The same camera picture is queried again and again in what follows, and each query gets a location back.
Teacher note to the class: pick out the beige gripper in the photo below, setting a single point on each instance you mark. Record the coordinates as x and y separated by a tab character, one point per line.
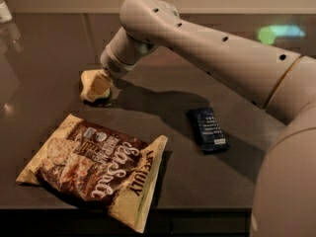
111	64

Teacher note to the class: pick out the pale yellow sponge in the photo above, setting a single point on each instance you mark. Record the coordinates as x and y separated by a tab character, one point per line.
96	85

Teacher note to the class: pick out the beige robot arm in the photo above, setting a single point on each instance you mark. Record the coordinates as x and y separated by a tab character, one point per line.
281	82

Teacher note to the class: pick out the dark blue rxbar wrapper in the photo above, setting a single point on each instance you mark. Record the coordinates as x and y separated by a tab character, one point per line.
207	132

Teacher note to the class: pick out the brown sea salt chips bag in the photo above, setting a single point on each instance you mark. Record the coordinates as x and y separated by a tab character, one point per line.
90	163

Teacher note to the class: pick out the white container at corner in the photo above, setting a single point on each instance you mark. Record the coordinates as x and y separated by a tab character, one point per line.
5	14

